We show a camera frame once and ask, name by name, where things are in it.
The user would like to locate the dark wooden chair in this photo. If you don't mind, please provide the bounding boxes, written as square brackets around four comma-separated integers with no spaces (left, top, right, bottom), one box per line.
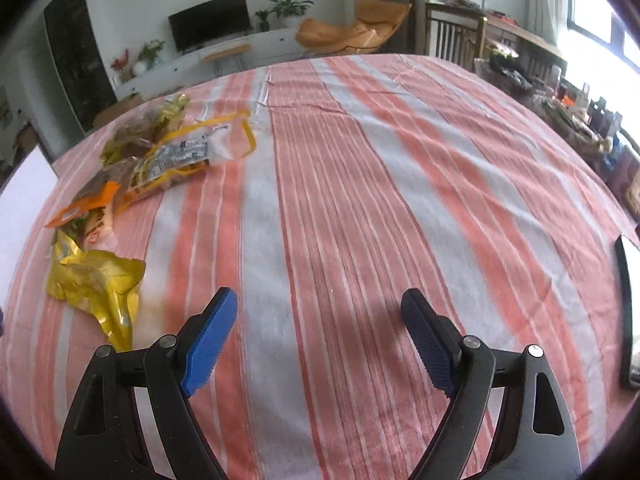
[425,2,488,61]

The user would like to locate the pink white striped tablecloth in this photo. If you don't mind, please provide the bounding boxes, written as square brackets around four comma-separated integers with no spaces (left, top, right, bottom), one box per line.
[0,54,640,480]

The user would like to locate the yellow-bordered clear snack packet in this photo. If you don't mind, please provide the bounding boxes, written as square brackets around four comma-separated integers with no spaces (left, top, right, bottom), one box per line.
[122,113,258,203]

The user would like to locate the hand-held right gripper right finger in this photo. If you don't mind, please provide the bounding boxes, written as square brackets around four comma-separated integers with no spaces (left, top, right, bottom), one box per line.
[400,287,583,480]

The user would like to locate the large green potted plant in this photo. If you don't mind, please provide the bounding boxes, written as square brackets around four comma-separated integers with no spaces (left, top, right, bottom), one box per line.
[268,0,315,29]

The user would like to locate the black television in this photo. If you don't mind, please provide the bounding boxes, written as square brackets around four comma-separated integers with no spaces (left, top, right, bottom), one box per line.
[168,0,251,54]

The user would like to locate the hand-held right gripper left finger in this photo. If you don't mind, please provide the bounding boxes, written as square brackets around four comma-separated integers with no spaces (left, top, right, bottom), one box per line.
[54,286,240,480]

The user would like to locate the grey curtain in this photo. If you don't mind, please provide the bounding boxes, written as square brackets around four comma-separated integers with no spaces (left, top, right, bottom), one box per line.
[380,0,426,56]

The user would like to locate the green yellow snack packet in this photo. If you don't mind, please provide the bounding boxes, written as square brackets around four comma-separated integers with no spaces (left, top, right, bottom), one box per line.
[99,93,192,167]

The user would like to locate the bright window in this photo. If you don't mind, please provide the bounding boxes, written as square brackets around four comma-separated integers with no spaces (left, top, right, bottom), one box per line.
[560,0,640,91]

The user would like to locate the white television cabinet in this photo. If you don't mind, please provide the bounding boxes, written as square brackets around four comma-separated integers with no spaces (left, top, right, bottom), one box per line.
[114,27,306,101]

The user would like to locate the black display cabinet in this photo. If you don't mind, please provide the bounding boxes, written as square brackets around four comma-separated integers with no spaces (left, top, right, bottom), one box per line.
[43,0,118,133]

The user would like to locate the cluttered wooden side table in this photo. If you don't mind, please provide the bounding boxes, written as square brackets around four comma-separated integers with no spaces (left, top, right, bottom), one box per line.
[425,0,640,221]

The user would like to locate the wooden bench with metal legs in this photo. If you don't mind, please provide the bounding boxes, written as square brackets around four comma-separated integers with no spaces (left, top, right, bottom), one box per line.
[202,44,252,73]

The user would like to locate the red flowers in vase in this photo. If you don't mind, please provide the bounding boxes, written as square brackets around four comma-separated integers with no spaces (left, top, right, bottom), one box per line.
[110,49,132,83]

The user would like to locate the white sheer curtain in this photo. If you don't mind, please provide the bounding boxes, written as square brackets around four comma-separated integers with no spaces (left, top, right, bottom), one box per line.
[520,0,573,46]

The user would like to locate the black phone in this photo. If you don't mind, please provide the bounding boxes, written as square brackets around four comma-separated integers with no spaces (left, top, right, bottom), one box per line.
[615,234,640,391]

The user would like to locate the long white cardboard box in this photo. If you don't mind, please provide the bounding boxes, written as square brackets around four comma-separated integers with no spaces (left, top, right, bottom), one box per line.
[0,145,60,271]

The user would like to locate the orange snack packet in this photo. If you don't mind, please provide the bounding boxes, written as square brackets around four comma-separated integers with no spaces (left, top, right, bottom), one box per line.
[44,181,122,253]

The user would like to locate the green plant in white vase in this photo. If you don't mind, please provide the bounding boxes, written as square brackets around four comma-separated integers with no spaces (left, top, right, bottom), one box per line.
[132,40,166,75]

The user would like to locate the orange lounge chair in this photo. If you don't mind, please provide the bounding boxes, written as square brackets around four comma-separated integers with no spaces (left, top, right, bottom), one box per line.
[296,0,413,56]

